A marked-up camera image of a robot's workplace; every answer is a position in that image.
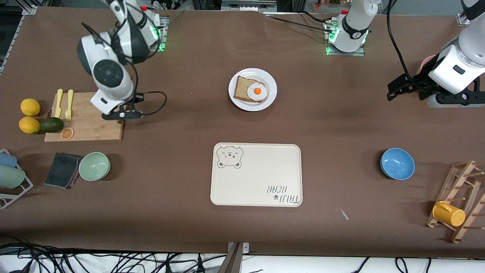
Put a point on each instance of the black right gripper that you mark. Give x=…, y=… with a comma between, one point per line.
x=138, y=99

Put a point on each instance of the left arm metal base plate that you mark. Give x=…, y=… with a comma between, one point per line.
x=346, y=53

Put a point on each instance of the cream bear print tray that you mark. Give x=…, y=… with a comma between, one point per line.
x=257, y=178

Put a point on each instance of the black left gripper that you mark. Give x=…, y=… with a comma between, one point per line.
x=421, y=82

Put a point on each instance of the pink bowl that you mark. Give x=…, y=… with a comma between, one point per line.
x=423, y=64

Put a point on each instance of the grey tape scrap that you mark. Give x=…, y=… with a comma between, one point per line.
x=344, y=215

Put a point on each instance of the pale green bowl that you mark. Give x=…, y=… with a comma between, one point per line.
x=94, y=166

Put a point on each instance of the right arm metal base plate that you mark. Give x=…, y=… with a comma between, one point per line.
x=163, y=34

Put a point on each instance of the dark grey sponge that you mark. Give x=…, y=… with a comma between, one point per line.
x=62, y=170

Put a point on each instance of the fried egg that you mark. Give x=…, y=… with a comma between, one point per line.
x=257, y=91

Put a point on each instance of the aluminium frame profile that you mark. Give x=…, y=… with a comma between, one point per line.
x=248, y=4

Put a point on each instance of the dark green avocado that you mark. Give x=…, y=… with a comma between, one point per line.
x=52, y=125

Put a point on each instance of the yellow plastic knife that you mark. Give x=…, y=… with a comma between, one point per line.
x=58, y=102

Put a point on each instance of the metal table edge bracket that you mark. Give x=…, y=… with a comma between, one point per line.
x=245, y=247

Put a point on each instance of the bamboo cutting board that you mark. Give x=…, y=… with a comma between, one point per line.
x=91, y=129

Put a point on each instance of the white round plate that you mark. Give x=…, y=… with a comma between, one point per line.
x=237, y=102

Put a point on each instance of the wooden mug rack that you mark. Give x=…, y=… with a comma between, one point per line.
x=460, y=178

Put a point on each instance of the pale green cup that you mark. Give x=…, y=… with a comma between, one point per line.
x=11, y=176

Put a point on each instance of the blue cup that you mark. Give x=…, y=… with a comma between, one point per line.
x=7, y=159

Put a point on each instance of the orange slice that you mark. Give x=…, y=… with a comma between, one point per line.
x=67, y=133

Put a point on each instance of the blue bowl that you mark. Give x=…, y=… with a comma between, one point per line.
x=398, y=163

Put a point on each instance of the yellow mug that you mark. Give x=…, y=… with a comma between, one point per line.
x=449, y=214

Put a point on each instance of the yellow plastic fork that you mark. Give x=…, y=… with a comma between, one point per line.
x=69, y=104

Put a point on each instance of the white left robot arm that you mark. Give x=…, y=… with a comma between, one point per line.
x=352, y=30

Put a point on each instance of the brown bread slice under egg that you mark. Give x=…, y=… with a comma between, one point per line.
x=240, y=89

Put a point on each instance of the yellow lemon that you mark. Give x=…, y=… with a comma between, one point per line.
x=29, y=125
x=30, y=107

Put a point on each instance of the dark slanted pole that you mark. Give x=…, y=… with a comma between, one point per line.
x=232, y=261

